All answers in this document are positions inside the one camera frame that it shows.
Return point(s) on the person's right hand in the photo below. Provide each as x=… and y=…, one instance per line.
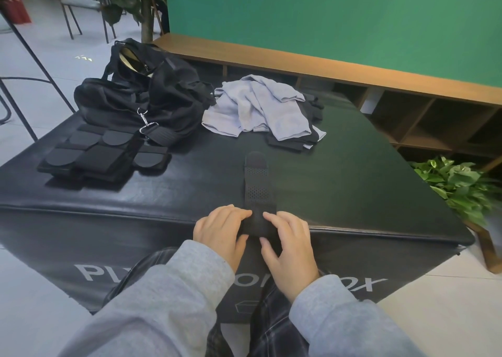
x=294, y=254

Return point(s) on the wooden plant stand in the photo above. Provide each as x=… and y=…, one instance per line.
x=490, y=247

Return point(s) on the grey towel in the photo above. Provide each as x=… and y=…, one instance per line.
x=255, y=106

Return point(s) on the person's right forearm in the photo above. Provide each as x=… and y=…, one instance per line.
x=345, y=321

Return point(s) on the black folded garment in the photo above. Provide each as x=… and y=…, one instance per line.
x=288, y=143

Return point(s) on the tall indoor tree plant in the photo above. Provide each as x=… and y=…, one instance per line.
x=133, y=0

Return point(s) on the black duffel bag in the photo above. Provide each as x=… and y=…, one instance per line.
x=157, y=94

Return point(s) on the wooden cubby shelf bench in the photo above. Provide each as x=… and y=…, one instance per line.
x=392, y=94

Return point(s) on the grey seat metal chair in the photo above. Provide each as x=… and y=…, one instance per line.
x=78, y=4

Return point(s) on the black padded box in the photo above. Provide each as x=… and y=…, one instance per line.
x=353, y=172

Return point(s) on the person's right thumb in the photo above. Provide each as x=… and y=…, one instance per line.
x=269, y=249

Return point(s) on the green leafy potted plant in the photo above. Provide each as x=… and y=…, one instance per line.
x=459, y=188

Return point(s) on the person's left hand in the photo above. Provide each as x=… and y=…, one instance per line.
x=219, y=231

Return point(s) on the black metal stool frame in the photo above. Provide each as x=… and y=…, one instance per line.
x=27, y=66

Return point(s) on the red fire extinguisher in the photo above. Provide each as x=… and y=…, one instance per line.
x=15, y=4

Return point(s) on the person's plaid trousers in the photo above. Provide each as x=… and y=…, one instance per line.
x=270, y=329

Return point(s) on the silver metal snap hook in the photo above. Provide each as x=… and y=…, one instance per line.
x=146, y=120

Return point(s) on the person's left forearm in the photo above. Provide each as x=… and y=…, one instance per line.
x=164, y=305

